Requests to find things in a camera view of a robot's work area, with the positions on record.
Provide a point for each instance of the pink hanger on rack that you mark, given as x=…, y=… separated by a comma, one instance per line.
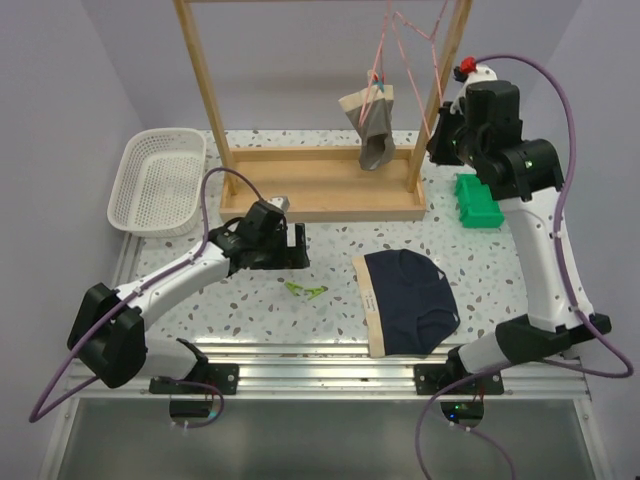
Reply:
x=377, y=72

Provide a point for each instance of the blue clothespin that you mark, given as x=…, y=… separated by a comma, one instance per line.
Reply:
x=379, y=82

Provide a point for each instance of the grey beige underwear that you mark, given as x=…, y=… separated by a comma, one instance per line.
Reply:
x=372, y=122

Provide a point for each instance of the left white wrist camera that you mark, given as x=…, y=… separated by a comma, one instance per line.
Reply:
x=280, y=202

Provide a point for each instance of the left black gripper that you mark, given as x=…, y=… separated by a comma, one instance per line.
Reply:
x=289, y=256

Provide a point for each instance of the navy blue underwear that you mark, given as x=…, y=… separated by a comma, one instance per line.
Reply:
x=409, y=305

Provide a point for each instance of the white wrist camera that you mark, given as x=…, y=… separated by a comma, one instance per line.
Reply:
x=280, y=202
x=470, y=71

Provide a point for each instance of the aluminium rail base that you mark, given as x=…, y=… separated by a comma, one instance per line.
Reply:
x=291, y=347

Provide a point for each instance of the wooden clothes rack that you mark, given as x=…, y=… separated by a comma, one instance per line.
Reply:
x=326, y=183

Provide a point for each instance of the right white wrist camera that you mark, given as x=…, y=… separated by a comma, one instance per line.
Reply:
x=470, y=71

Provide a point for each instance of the pink wire hanger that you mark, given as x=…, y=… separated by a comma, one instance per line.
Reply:
x=417, y=46

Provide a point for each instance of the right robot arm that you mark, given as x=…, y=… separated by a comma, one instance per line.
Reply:
x=526, y=181

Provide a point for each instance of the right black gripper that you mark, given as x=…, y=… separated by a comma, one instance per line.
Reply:
x=440, y=153

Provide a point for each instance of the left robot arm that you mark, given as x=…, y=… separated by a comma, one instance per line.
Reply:
x=109, y=333

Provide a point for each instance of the green plastic bin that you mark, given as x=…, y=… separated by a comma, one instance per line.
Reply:
x=477, y=208

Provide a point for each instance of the white plastic basket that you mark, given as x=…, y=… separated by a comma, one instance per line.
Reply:
x=156, y=192

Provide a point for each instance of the green clothespin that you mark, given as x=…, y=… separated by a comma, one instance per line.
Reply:
x=294, y=288
x=312, y=293

